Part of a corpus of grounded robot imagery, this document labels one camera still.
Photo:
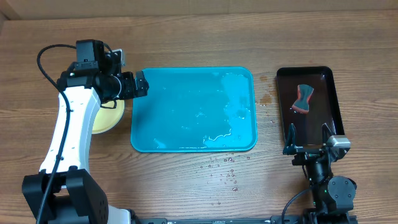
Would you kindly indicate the black rectangular tray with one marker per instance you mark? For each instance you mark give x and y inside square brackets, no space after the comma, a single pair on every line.
[324,107]

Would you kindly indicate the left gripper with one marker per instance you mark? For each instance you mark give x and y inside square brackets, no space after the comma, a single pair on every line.
[141,91]

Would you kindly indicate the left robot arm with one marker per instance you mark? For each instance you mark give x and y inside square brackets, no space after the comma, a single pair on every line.
[63,191]

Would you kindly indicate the orange and grey sponge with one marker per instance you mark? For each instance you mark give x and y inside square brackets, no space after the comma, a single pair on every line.
[304,93]

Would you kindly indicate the yellow-green plate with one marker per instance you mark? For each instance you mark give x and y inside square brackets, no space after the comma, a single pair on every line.
[108,116]

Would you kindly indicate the teal plastic tray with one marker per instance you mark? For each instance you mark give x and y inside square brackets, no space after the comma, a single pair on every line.
[197,109]

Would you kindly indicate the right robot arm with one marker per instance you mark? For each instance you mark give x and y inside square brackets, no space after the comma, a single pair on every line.
[332,195]

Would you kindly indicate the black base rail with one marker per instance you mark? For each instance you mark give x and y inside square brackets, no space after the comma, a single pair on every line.
[275,219]

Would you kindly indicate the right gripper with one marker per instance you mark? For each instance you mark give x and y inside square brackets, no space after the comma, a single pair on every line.
[307,155]

